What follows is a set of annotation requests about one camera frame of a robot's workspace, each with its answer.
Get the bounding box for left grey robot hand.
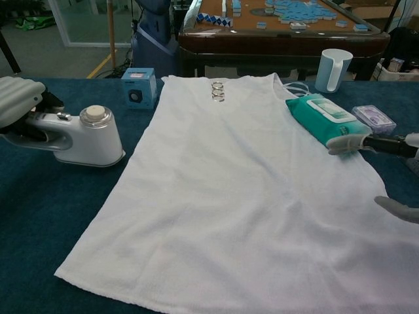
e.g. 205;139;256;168
0;77;65;145

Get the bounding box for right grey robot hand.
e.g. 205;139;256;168
327;132;419;225

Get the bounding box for white handheld garment steamer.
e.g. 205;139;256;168
5;104;126;167

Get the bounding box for white sleeveless garment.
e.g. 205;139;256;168
54;72;419;314

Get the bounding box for green wet wipes pack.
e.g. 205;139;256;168
285;92;374;154

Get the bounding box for clear purple plastic case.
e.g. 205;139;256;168
351;104;397;138

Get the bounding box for black table leg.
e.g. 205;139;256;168
0;31;22;75

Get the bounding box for green bag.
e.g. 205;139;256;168
14;18;55;32

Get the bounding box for light blue white mug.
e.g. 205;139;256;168
314;48;354;94

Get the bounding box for white storage box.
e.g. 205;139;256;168
373;58;419;82

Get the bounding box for wooden pole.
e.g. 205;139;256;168
107;0;118;69

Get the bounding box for black bag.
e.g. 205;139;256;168
388;27;419;61

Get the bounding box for blue speaker box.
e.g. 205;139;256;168
120;67;156;111

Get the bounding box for dark wooden mahjong table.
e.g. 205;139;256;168
177;0;391;81

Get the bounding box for cardboard box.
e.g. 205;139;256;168
340;0;405;21

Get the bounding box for dark blue tablecloth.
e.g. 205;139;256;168
0;75;419;314

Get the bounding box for blue machine base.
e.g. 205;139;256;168
130;0;180;78

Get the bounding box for blue white snake puzzle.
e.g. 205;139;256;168
195;12;234;27

